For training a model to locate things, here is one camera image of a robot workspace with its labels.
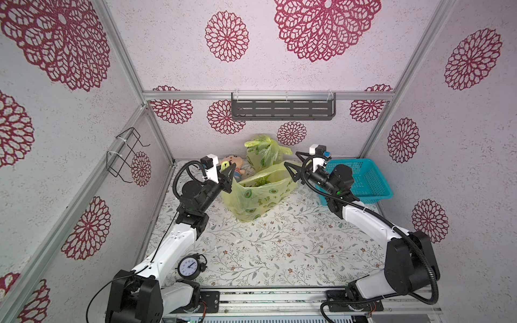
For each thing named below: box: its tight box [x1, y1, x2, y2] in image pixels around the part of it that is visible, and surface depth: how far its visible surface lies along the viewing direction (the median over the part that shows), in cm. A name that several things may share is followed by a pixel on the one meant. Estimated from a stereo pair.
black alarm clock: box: [174, 253, 208, 280], surface depth 81 cm
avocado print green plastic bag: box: [244, 135, 293, 173], surface depth 99 cm
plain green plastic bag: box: [220, 162, 297, 223], surface depth 83 cm
